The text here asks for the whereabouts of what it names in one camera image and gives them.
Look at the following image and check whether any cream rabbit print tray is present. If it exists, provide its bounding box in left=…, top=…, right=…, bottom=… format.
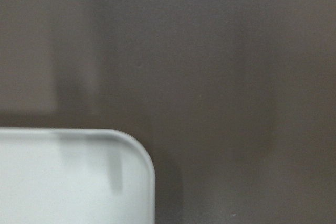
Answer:
left=1, top=128, right=155, bottom=223

